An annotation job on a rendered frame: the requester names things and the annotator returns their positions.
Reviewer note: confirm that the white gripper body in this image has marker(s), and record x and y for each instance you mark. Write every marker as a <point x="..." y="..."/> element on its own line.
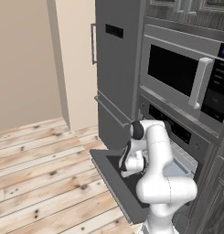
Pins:
<point x="132" y="169"/>

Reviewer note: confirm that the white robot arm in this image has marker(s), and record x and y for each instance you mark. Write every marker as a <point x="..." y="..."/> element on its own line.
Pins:
<point x="160" y="186"/>

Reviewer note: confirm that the grey oven door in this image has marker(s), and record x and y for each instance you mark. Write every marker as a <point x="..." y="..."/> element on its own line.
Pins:
<point x="112" y="170"/>

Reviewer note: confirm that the grey built-in oven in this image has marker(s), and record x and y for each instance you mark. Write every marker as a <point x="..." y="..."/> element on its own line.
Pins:
<point x="189" y="134"/>

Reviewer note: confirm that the grey microwave oven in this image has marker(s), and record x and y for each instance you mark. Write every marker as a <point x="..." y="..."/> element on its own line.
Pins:
<point x="177" y="76"/>

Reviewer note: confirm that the grey wooden tall cabinet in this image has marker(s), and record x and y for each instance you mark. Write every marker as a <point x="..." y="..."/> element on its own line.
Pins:
<point x="212" y="195"/>

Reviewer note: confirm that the grey fridge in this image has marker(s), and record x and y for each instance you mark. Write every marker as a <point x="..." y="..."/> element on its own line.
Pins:
<point x="116" y="76"/>

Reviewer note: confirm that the grey wooden wall cupboards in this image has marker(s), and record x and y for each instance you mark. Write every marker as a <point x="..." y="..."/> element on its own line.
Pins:
<point x="189" y="12"/>

